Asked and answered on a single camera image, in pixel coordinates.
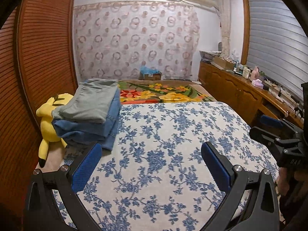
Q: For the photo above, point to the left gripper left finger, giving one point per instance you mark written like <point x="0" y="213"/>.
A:
<point x="41" y="210"/>

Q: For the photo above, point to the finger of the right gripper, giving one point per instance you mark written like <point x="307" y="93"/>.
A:
<point x="270" y="124"/>
<point x="267" y="135"/>

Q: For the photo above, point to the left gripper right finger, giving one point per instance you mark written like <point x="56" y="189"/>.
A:
<point x="250" y="202"/>

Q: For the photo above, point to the grey-green shorts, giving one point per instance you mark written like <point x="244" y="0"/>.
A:
<point x="95" y="100"/>

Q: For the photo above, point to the person's right hand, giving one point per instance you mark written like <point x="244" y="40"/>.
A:
<point x="284" y="186"/>

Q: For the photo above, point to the wooden sideboard cabinet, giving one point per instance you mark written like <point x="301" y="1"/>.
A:
<point x="248" y="101"/>

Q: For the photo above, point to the pink item on sideboard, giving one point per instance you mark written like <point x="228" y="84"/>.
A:
<point x="257" y="83"/>

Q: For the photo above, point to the yellow plush toy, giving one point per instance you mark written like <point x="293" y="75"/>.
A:
<point x="47" y="130"/>

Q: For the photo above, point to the folded blue jeans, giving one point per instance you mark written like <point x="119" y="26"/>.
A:
<point x="79" y="134"/>

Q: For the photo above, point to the grey window blind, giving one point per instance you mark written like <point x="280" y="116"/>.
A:
<point x="277" y="44"/>

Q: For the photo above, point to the cardboard box on sideboard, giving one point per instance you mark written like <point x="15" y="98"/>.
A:
<point x="226" y="65"/>

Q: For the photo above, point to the blue floral bed sheet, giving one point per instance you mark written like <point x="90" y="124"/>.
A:
<point x="154" y="178"/>

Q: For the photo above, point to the beige side curtain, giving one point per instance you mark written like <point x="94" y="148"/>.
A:
<point x="225" y="23"/>

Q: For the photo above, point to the colourful flower blanket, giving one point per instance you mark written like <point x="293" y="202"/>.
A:
<point x="164" y="91"/>

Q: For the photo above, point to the cardboard box with blue bag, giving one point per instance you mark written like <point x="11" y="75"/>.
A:
<point x="149" y="74"/>

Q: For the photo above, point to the brown louvered wardrobe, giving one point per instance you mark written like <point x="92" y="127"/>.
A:
<point x="36" y="63"/>

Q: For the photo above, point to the circle patterned curtain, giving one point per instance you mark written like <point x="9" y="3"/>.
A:
<point x="119" y="40"/>

